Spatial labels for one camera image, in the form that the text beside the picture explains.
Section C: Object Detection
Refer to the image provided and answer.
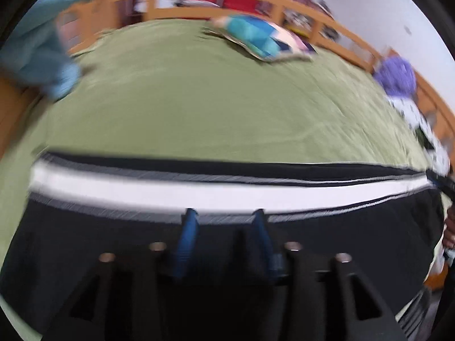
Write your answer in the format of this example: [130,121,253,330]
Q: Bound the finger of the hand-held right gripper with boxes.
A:
[425,170,455,200]

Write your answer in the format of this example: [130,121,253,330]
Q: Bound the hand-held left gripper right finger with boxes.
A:
[249,208,406,341]

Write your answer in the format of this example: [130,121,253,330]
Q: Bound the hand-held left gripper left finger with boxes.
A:
[43,208,200,341]

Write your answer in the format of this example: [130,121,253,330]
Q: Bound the black pants with white stripe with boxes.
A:
[0,151,450,341]

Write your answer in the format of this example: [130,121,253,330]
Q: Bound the person's right hand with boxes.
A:
[442,202,455,257]

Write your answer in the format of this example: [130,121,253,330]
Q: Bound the white black patterned cloth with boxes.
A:
[385,94,452,175]

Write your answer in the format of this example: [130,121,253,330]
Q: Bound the purple cloth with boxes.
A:
[373,56,417,97]

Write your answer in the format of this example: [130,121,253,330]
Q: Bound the green bed blanket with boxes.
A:
[0,17,433,271]

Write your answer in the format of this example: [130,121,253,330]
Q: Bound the geometric patterned pillow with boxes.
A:
[203,13,318,63]

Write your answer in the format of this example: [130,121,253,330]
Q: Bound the light blue fleece blanket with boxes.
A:
[0,0,107,102]

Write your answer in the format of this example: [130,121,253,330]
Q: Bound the wooden bed frame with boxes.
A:
[0,0,455,290]

